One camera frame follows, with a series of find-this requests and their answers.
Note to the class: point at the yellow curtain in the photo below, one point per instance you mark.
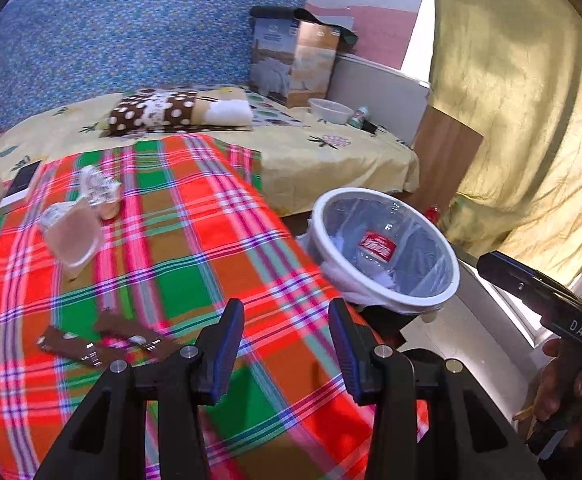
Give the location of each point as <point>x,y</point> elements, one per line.
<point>512,71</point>

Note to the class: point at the clear plastic bowl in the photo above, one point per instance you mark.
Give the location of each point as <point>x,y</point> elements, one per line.
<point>330,111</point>

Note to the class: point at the brown snack wrapper left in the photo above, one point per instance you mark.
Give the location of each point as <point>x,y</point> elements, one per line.
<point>77,349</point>

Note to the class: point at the crumpled paper wrapper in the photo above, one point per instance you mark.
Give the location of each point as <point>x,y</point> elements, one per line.
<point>102,192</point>

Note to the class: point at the white smartphone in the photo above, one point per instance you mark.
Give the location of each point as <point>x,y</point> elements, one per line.
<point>22,187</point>

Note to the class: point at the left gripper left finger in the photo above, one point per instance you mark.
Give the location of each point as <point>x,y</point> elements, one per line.
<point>218,344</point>

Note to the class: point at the small green jar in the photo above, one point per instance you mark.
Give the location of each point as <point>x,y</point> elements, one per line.
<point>359,117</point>

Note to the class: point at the cola bottle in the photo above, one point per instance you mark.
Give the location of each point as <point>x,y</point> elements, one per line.
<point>382,250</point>

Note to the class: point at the red green plaid blanket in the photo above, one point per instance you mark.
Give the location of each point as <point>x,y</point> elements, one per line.
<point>193,231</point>

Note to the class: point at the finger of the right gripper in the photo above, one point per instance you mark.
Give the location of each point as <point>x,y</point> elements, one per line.
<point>542,294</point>

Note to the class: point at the brown snack wrapper right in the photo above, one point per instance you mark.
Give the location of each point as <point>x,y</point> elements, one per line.
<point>157,345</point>

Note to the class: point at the brown polka dot pillow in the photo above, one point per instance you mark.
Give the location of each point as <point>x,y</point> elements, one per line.
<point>177,109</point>

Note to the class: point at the printed bedding package box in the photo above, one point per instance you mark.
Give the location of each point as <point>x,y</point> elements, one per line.
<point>293,53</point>

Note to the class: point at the brown snack wrapper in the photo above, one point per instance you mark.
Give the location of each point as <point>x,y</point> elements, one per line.
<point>77,349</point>
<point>157,345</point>

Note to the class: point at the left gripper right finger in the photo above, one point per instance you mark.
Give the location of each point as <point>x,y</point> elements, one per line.
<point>352,343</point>

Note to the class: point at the blue floral headboard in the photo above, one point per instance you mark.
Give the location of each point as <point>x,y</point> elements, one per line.
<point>56,52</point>

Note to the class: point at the white round trash bin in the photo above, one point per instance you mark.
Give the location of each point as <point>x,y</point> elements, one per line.
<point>386,249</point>

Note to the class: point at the clear trash bin liner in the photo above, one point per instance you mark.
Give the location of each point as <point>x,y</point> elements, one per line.
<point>371,264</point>

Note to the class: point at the yellow bed sheet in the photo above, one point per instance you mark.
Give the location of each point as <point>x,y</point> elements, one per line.
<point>289,153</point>

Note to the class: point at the clear square plastic container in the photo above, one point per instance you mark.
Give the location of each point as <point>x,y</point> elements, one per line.
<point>72,232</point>

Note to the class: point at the wooden bed footboard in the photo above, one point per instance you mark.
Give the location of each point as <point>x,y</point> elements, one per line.
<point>446,149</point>

